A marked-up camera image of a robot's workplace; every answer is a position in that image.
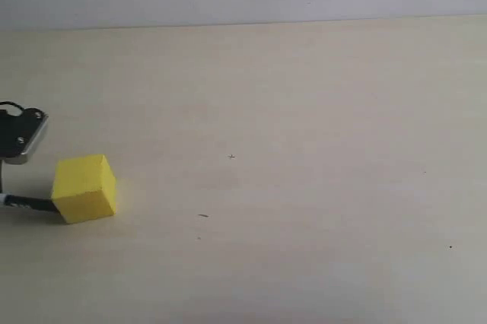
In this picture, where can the yellow foam cube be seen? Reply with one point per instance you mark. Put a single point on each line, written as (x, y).
(84, 189)

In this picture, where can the black and white whiteboard marker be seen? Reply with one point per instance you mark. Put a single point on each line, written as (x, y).
(15, 201)

